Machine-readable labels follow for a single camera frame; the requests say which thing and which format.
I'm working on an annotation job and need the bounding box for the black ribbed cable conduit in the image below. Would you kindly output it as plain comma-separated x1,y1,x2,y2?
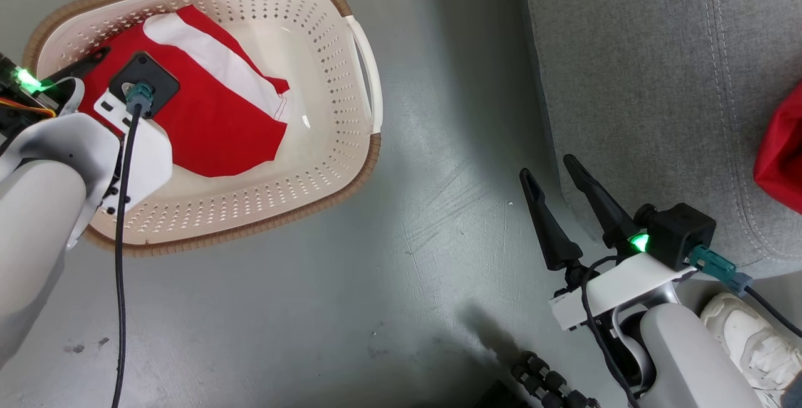
511,350,601,408

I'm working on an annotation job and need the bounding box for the red and white garment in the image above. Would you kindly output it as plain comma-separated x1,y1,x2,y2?
78,5,292,178

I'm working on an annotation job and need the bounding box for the cream perforated laundry basket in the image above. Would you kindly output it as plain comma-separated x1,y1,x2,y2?
23,0,384,257

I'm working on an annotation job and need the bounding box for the left camera cable teal plug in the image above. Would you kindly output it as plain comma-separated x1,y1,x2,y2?
112,82,155,408

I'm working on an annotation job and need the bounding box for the white sneaker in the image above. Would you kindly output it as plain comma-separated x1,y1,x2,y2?
700,293,802,408

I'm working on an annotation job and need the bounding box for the right camera cable teal plug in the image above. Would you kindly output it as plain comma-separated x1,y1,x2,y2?
688,245,802,338

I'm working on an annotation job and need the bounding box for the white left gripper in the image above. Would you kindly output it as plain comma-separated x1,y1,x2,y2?
0,48,174,211

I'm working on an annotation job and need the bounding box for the plain red garment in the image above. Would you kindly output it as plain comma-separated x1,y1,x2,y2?
753,82,802,214

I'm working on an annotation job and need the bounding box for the thin black right gripper cable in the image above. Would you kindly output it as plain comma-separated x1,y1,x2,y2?
580,256,643,408

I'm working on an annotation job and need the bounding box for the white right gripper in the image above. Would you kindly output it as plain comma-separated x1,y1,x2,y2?
519,154,697,332

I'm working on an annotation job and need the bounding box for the camera cable teal plug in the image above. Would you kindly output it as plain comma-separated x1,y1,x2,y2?
688,245,802,338
112,82,155,408

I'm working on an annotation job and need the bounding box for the grey fabric sofa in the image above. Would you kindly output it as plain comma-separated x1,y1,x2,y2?
514,0,802,280

